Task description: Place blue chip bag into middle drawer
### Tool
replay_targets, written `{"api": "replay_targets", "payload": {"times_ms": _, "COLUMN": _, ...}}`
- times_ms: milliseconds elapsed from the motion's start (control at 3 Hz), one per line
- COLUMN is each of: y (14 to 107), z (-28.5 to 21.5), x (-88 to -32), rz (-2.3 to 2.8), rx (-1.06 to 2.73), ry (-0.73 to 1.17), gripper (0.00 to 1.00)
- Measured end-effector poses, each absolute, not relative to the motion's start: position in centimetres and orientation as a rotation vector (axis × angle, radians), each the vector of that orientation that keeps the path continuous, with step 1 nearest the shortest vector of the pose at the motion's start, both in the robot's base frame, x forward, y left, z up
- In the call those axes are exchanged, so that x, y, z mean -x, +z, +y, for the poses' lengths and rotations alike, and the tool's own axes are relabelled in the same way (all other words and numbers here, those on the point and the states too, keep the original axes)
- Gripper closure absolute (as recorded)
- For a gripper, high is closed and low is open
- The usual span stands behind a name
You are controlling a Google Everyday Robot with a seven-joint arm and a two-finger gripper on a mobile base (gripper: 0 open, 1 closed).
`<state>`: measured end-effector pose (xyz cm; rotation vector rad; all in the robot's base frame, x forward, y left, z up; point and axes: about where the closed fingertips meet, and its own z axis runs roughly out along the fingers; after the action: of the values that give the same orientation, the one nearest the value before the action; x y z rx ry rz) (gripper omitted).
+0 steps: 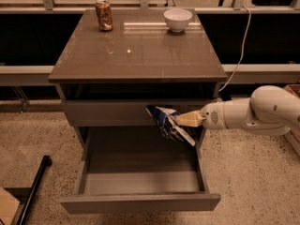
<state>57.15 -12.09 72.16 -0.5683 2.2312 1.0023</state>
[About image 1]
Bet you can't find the black metal bar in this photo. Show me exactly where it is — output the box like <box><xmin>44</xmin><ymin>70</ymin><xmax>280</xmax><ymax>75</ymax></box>
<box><xmin>16</xmin><ymin>156</ymin><xmax>53</xmax><ymax>225</ymax></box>

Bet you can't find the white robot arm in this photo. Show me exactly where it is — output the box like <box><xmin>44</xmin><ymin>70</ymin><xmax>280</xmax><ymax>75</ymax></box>
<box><xmin>174</xmin><ymin>85</ymin><xmax>300</xmax><ymax>136</ymax></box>

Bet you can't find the white bowl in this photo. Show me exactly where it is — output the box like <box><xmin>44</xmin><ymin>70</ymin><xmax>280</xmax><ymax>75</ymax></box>
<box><xmin>164</xmin><ymin>8</ymin><xmax>192</xmax><ymax>32</ymax></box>

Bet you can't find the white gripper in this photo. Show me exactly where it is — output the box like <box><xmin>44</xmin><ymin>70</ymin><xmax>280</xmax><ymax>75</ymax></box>
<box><xmin>174</xmin><ymin>102</ymin><xmax>226</xmax><ymax>130</ymax></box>

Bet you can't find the crushed brown soda can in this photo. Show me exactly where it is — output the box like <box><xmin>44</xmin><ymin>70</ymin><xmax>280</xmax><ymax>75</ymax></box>
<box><xmin>96</xmin><ymin>0</ymin><xmax>113</xmax><ymax>31</ymax></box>

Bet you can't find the wooden board corner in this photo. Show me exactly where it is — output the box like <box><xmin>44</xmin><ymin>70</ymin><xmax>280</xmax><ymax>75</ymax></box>
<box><xmin>0</xmin><ymin>187</ymin><xmax>20</xmax><ymax>225</ymax></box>

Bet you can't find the closed grey upper drawer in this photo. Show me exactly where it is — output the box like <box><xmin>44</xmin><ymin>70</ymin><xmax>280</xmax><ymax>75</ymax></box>
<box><xmin>61</xmin><ymin>99</ymin><xmax>214</xmax><ymax>127</ymax></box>

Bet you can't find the white cable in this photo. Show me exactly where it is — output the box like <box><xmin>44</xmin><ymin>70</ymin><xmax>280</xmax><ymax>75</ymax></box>
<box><xmin>217</xmin><ymin>6</ymin><xmax>252</xmax><ymax>94</ymax></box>

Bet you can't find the open grey lower drawer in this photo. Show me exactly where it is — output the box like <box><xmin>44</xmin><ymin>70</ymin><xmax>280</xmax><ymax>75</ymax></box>
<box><xmin>61</xmin><ymin>127</ymin><xmax>220</xmax><ymax>214</ymax></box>

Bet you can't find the blue chip bag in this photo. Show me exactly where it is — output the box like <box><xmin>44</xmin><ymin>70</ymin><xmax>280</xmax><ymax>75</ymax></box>
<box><xmin>146</xmin><ymin>105</ymin><xmax>196</xmax><ymax>146</ymax></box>

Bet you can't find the grey drawer cabinet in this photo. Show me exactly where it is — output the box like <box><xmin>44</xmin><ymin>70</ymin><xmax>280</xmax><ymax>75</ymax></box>
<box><xmin>49</xmin><ymin>9</ymin><xmax>226</xmax><ymax>143</ymax></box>

